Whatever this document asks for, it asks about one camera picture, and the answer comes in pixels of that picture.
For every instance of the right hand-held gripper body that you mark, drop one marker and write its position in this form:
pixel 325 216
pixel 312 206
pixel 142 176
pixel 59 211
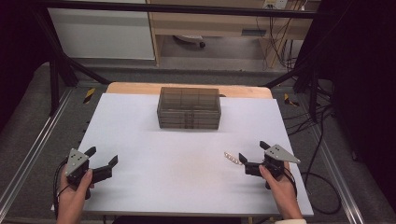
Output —
pixel 275 155

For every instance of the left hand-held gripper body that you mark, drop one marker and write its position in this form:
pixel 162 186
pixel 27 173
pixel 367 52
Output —
pixel 76 161

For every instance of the transparent brown drawer box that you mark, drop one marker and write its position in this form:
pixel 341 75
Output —
pixel 189 109

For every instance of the person's right hand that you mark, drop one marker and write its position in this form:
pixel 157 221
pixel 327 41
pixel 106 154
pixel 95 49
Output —
pixel 283 193

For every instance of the person's left hand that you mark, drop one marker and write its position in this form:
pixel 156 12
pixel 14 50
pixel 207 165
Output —
pixel 71 202

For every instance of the yellow black tape marker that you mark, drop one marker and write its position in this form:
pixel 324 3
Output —
pixel 89 95
pixel 291 101

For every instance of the white sleeve cuff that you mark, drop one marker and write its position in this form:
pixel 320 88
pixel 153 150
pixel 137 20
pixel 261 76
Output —
pixel 291 221

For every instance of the black metal stand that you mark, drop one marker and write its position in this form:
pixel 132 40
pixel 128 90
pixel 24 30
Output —
pixel 311 81
pixel 54 81

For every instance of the dark curtain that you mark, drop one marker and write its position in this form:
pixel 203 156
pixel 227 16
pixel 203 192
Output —
pixel 364 93
pixel 18 56

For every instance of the white cabinet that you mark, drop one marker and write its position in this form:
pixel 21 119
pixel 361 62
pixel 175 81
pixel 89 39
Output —
pixel 99 34

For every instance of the wooden desk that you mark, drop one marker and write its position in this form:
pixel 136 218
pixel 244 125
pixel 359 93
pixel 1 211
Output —
pixel 218 26

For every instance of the office chair wheel base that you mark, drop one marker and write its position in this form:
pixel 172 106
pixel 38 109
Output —
pixel 190 39

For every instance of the aluminium rail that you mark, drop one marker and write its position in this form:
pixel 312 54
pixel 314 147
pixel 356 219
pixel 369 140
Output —
pixel 34 149
pixel 334 168

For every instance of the white wall socket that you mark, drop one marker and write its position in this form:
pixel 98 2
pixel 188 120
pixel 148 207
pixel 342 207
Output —
pixel 275 3

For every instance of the black horizontal frame bar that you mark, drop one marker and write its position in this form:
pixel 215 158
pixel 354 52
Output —
pixel 186 10

